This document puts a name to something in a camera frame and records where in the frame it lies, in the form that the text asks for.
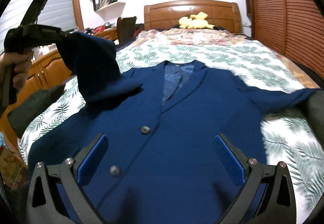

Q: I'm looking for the black folded garment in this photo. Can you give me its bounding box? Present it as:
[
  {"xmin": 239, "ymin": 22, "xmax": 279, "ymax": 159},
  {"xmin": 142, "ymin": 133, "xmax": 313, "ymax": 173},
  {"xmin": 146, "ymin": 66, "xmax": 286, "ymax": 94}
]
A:
[{"xmin": 7, "ymin": 84, "xmax": 65, "ymax": 139}]

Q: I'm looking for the dark wooden chair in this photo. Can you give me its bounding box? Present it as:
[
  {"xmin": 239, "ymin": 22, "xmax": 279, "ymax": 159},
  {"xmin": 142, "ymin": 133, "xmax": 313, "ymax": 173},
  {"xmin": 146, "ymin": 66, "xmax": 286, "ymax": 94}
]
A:
[{"xmin": 116, "ymin": 16, "xmax": 137, "ymax": 44}]

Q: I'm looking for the palm leaf print bedsheet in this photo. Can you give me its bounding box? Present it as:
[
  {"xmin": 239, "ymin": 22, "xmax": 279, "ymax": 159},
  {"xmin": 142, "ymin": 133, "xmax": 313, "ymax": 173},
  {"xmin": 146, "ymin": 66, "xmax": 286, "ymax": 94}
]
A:
[{"xmin": 18, "ymin": 39, "xmax": 323, "ymax": 223}]

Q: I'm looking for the left hand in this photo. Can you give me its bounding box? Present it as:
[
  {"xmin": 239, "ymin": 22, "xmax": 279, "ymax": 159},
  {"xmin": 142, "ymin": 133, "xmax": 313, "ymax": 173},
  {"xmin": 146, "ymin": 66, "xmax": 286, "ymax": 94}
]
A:
[{"xmin": 1, "ymin": 49, "xmax": 33, "ymax": 92}]

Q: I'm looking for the dark grey folded garment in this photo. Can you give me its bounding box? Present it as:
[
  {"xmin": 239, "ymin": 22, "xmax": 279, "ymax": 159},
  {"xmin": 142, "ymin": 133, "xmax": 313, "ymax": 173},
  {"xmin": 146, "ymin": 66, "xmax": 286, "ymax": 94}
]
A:
[{"xmin": 308, "ymin": 90, "xmax": 324, "ymax": 141}]

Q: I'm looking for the floral blanket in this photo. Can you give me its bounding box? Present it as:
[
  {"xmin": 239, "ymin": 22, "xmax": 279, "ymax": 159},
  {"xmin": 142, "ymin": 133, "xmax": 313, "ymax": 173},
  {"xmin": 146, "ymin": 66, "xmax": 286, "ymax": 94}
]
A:
[{"xmin": 133, "ymin": 28, "xmax": 247, "ymax": 46}]

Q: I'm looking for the wooden louvered wardrobe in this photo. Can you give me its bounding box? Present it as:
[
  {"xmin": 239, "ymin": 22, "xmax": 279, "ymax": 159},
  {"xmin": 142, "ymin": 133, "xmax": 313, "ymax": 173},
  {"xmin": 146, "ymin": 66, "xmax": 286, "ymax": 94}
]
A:
[{"xmin": 250, "ymin": 0, "xmax": 323, "ymax": 76}]

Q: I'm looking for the wooden desk cabinet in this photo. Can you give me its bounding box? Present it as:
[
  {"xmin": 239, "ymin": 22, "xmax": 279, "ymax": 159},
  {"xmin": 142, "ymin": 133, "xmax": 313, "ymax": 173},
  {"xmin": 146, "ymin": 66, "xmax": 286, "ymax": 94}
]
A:
[{"xmin": 0, "ymin": 27, "xmax": 119, "ymax": 138}]

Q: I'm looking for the navy blue suit jacket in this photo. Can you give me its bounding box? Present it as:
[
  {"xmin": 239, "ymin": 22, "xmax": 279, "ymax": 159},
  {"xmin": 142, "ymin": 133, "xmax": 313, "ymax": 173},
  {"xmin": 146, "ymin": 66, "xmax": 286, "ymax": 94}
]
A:
[{"xmin": 28, "ymin": 32, "xmax": 315, "ymax": 223}]

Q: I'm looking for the yellow plush toy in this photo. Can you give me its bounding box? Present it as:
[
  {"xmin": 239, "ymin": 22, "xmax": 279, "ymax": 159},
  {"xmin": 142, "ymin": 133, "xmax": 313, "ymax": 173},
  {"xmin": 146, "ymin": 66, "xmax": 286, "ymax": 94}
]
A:
[{"xmin": 178, "ymin": 12, "xmax": 215, "ymax": 29}]

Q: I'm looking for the wooden headboard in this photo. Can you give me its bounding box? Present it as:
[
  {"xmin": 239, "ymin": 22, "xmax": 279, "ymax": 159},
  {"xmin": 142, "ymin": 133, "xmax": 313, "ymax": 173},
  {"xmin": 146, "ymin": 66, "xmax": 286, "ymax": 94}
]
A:
[{"xmin": 143, "ymin": 0, "xmax": 242, "ymax": 35}]

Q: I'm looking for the red basket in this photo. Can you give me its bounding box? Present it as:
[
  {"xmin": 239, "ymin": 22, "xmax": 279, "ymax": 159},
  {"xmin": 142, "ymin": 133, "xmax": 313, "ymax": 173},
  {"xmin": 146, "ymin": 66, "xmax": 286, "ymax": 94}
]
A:
[{"xmin": 93, "ymin": 25, "xmax": 106, "ymax": 33}]

